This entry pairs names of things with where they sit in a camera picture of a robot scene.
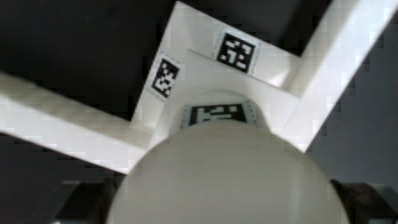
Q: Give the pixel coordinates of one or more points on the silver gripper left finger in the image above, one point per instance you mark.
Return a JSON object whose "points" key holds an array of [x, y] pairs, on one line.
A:
{"points": [[81, 202]]}

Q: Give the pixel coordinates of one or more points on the white lamp bulb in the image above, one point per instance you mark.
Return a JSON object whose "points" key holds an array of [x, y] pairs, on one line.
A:
{"points": [[227, 176]]}

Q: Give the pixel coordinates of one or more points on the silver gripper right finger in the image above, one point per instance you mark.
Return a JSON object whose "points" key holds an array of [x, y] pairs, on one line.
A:
{"points": [[370, 202]]}

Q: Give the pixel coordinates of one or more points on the white foam fence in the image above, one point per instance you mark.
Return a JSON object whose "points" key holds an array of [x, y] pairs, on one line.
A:
{"points": [[74, 129]]}

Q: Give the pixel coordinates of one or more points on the white lamp base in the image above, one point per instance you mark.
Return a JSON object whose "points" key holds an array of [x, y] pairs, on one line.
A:
{"points": [[216, 79]]}

